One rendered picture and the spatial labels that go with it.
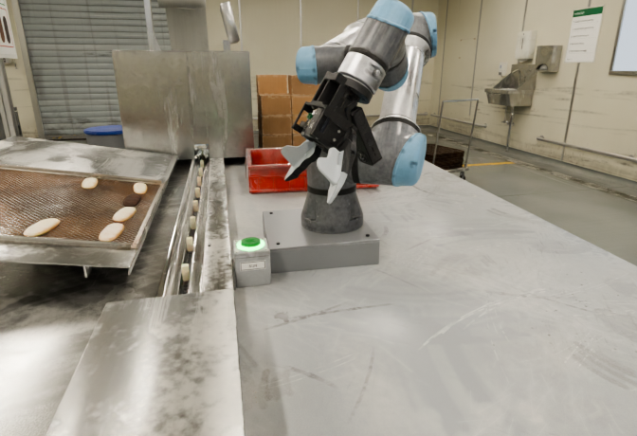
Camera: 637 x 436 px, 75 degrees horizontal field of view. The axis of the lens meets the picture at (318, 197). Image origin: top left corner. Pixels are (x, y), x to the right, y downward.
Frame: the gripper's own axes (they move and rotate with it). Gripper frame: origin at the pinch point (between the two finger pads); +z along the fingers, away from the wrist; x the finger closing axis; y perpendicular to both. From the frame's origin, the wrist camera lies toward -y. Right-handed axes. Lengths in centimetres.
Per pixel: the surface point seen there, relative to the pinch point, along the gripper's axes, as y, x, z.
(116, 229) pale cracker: 16.8, -32.8, 26.3
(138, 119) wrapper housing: 6, -123, 6
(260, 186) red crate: -27, -68, 5
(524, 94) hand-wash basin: -447, -302, -267
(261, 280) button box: -6.2, -9.0, 19.6
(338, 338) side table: -9.9, 13.3, 18.2
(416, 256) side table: -37.3, -3.0, 0.7
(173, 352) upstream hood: 17.1, 16.3, 23.9
